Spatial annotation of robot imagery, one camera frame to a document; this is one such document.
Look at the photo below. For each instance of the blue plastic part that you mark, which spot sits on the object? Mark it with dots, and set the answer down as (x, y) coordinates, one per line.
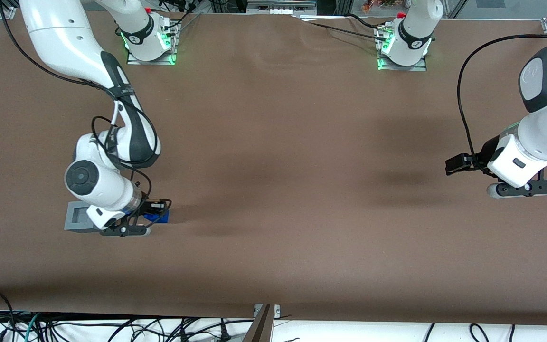
(157, 218)

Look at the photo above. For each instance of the gray square hollow base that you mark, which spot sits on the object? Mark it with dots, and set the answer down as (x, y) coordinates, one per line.
(69, 218)

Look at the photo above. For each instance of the brown table cover sheet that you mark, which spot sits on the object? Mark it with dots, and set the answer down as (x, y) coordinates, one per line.
(302, 142)

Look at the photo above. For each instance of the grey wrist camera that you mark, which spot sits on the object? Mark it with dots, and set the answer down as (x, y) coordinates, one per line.
(146, 232)
(493, 190)

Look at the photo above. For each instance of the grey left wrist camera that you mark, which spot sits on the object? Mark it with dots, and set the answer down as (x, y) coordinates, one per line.
(493, 190)

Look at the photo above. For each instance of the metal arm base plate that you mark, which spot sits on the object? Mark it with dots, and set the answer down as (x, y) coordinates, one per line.
(401, 68)
(150, 62)

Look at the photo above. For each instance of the metal corner bracket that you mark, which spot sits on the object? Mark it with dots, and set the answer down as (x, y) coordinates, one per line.
(276, 309)

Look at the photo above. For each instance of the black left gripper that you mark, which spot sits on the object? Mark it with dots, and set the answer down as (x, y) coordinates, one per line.
(488, 150)

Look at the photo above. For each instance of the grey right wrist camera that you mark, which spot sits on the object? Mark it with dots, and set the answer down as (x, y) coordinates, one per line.
(146, 232)

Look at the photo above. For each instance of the white power strip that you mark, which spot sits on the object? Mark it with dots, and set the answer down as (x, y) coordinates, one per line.
(278, 9)

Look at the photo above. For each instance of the grey metal post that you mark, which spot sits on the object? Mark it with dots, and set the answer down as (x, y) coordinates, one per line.
(260, 330)

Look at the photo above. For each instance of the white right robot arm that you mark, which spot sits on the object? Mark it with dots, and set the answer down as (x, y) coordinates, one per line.
(64, 38)

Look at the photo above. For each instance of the black camera bracket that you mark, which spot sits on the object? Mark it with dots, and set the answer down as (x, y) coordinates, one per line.
(539, 186)
(121, 231)

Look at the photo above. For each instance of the black right camera bracket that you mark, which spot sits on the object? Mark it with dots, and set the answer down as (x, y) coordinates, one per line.
(121, 231)

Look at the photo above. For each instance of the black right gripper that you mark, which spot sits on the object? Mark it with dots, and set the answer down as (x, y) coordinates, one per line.
(147, 207)

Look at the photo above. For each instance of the black left camera bracket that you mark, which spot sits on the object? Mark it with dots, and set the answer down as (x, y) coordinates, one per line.
(539, 186)

